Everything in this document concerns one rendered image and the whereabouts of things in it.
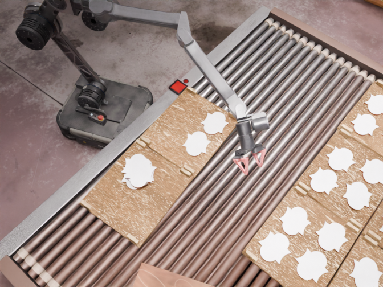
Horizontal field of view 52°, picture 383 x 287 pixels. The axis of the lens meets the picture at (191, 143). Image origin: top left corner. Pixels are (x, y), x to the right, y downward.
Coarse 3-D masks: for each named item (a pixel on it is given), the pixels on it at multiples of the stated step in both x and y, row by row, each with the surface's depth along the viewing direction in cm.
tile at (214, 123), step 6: (210, 114) 201; (216, 114) 201; (222, 114) 201; (210, 120) 199; (216, 120) 199; (222, 120) 199; (204, 126) 197; (210, 126) 197; (216, 126) 197; (222, 126) 198; (210, 132) 196; (216, 132) 196
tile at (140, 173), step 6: (138, 162) 181; (144, 162) 181; (132, 168) 180; (138, 168) 180; (144, 168) 180; (150, 168) 180; (132, 174) 178; (138, 174) 178; (144, 174) 178; (150, 174) 178; (132, 180) 177; (138, 180) 177; (144, 180) 177; (150, 180) 177; (138, 186) 175
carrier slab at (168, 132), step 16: (192, 96) 208; (176, 112) 202; (192, 112) 203; (208, 112) 203; (224, 112) 203; (160, 128) 197; (176, 128) 197; (192, 128) 198; (224, 128) 198; (160, 144) 192; (176, 144) 193; (176, 160) 188; (192, 160) 188; (208, 160) 189
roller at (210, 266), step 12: (360, 72) 222; (348, 96) 213; (336, 108) 208; (324, 120) 204; (312, 132) 201; (312, 144) 198; (300, 156) 193; (288, 168) 189; (276, 180) 186; (264, 192) 183; (264, 204) 181; (252, 216) 177; (240, 228) 173; (228, 240) 171; (216, 252) 168; (216, 264) 166; (204, 276) 163
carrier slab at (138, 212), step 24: (120, 168) 185; (168, 168) 186; (96, 192) 179; (120, 192) 179; (144, 192) 179; (168, 192) 180; (96, 216) 174; (120, 216) 173; (144, 216) 173; (144, 240) 168
